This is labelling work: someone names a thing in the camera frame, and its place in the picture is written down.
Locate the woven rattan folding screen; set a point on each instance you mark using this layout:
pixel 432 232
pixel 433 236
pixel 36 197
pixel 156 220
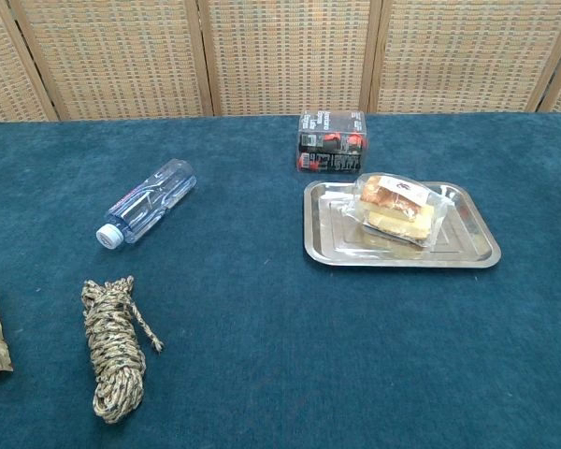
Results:
pixel 280 56

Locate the clear plastic water bottle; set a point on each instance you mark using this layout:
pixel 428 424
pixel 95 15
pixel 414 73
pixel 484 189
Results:
pixel 145 203

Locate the stainless steel tray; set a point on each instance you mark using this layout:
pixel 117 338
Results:
pixel 336 234

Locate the blue velvet tablecloth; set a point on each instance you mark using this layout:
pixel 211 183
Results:
pixel 243 304

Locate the bagged sandwich snack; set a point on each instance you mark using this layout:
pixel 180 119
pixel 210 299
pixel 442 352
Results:
pixel 397 210

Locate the clear box with black print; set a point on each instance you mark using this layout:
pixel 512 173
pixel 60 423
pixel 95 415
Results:
pixel 332 142

